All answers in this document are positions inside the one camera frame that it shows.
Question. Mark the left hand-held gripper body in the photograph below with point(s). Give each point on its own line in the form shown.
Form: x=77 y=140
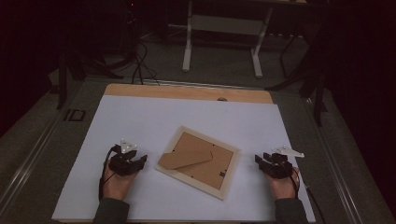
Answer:
x=123 y=166

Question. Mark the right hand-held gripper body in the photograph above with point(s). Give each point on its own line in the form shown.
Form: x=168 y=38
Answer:
x=278 y=168

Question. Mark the wooden picture frame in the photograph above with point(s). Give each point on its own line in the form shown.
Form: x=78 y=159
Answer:
x=199 y=168

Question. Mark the person's right hand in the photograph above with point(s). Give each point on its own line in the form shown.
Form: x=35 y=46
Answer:
x=283 y=188

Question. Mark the person's left hand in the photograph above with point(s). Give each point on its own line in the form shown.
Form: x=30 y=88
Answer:
x=116 y=186

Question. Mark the black floor socket box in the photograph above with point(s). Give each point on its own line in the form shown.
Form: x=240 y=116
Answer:
x=74 y=115

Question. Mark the round table grommet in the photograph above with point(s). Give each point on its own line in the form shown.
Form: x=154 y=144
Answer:
x=222 y=99

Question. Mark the black stand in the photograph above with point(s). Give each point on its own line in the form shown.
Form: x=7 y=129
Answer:
x=63 y=84
x=318 y=102

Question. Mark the metal floor rail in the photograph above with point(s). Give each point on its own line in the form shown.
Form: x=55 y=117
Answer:
x=335 y=165
x=202 y=84
x=28 y=161

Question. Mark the white metal desk frame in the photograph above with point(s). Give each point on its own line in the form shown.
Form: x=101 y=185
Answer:
x=224 y=25

